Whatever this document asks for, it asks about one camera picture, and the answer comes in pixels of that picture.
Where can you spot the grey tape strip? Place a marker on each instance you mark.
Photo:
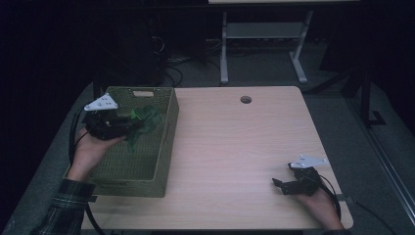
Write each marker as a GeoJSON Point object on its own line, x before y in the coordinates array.
{"type": "Point", "coordinates": [339, 197]}

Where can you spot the person's right hand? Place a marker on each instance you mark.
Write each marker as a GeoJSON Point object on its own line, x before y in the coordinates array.
{"type": "Point", "coordinates": [321, 209]}

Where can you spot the person's left hand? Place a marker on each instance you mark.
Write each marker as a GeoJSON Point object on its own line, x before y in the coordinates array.
{"type": "Point", "coordinates": [88, 153]}

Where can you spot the white metal table frame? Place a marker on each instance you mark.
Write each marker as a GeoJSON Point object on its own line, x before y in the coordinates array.
{"type": "Point", "coordinates": [261, 30]}

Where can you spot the black metal stand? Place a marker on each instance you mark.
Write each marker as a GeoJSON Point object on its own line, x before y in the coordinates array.
{"type": "Point", "coordinates": [365, 98]}

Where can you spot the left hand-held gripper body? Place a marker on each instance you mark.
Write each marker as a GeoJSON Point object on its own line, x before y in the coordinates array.
{"type": "Point", "coordinates": [104, 125]}

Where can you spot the green woven basket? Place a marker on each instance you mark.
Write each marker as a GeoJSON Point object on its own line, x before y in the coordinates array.
{"type": "Point", "coordinates": [143, 163]}

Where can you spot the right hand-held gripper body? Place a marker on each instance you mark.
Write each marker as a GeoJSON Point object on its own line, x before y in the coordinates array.
{"type": "Point", "coordinates": [305, 182]}

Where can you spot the green plush toy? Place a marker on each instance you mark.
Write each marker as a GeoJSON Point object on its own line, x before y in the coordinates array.
{"type": "Point", "coordinates": [150, 120]}

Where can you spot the dark computer tower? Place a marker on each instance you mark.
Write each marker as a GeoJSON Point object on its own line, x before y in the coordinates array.
{"type": "Point", "coordinates": [137, 58]}

